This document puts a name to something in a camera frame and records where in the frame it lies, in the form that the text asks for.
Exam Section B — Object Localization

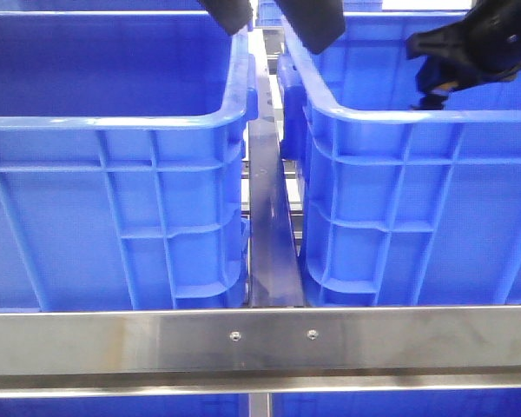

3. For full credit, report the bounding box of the blue plastic source crate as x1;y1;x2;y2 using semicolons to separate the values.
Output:
0;10;257;313

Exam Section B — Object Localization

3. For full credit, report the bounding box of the blue plastic target crate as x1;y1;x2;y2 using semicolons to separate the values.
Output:
278;12;521;307

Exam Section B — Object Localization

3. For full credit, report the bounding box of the steel front rail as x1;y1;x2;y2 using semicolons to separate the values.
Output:
0;306;521;398

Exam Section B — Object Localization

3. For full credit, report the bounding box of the rail screw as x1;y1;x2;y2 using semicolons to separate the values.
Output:
307;329;319;341
229;331;241;341

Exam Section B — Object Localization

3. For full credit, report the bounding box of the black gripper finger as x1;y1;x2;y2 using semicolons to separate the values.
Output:
275;0;346;55
198;0;253;36

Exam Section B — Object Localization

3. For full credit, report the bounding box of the rail screw left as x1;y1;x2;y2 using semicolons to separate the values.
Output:
229;331;241;341

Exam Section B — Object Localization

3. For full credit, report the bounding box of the yellow push button large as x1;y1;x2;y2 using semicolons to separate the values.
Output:
432;81;458;96

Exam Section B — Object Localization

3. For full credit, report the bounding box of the rail screw right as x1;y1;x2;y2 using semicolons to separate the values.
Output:
307;329;319;341

